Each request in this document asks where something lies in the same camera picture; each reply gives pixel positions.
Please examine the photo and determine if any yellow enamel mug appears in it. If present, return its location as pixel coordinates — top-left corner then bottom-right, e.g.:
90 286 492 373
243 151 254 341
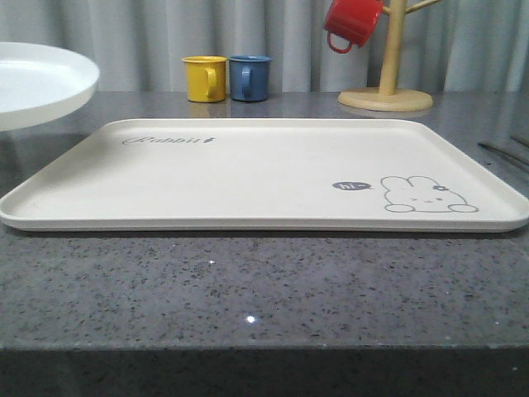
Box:
182 55 227 103

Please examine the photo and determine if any steel chopstick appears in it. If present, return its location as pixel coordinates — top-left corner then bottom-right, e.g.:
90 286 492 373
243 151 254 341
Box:
478 141 529 166
510 136 529 148

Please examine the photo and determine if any blue enamel mug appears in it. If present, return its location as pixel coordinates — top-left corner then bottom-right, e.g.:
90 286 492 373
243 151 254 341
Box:
229 55 272 102

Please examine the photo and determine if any wooden mug tree stand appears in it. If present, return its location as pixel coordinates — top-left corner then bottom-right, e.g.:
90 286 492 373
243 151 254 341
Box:
338 0 439 112

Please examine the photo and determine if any red enamel mug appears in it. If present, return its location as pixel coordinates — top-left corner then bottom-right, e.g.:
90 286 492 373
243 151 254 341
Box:
324 0 384 54

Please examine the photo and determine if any cream rabbit serving tray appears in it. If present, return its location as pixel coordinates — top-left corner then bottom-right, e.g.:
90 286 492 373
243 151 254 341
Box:
1 118 528 232

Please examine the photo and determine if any white round plate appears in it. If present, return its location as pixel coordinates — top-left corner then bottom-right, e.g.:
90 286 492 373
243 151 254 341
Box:
1 42 100 131

